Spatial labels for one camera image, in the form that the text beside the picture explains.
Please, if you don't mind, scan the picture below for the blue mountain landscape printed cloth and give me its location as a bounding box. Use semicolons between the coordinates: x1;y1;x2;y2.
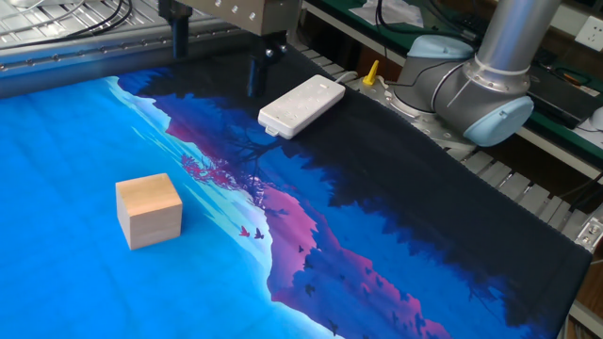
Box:
0;44;594;339

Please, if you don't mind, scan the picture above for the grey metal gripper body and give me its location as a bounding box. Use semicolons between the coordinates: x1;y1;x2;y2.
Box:
181;0;302;38

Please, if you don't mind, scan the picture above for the aluminium profile rail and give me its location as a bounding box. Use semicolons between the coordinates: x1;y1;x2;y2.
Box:
0;16;255;100

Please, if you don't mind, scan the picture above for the large wooden cube block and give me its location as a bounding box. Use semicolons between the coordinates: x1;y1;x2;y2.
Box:
115;172;184;251

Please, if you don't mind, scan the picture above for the small yellow cone object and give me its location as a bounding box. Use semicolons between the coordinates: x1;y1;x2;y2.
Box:
361;59;381;88

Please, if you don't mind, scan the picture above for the white rounded object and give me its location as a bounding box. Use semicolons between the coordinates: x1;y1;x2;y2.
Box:
588;105;603;133

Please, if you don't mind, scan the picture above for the white wall socket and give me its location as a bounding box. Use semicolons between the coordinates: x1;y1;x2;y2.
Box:
574;15;603;53

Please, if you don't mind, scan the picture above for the silver corner bracket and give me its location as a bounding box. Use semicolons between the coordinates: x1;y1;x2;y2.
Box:
574;217;603;253

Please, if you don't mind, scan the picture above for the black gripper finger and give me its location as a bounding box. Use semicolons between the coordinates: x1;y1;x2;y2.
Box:
245;30;289;99
157;0;193;60

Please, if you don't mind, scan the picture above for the white power cord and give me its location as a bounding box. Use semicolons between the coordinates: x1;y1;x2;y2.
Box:
333;70;360;86

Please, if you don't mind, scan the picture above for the silver robot mounting plate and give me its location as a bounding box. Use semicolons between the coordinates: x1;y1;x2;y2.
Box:
346;74;478;153

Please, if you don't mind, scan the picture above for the white power strip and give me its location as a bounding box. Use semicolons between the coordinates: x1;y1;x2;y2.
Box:
257;73;347;141

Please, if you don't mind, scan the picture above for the white paper sheet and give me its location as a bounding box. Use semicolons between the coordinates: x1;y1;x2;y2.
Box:
348;0;425;28

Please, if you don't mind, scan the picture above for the black flat device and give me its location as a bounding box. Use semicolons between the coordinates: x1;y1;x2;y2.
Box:
527;63;603;131

